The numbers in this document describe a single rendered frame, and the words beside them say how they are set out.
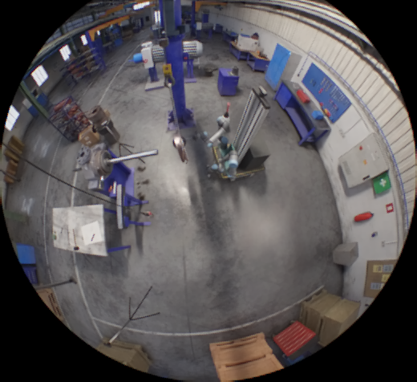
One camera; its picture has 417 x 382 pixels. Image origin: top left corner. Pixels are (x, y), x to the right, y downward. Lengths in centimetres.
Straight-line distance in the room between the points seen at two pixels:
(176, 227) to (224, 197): 106
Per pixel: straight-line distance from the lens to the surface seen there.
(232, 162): 176
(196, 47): 459
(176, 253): 267
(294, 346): 380
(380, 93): 399
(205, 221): 259
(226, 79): 410
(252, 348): 373
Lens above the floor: 259
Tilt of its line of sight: 68 degrees down
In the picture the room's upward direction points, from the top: 9 degrees clockwise
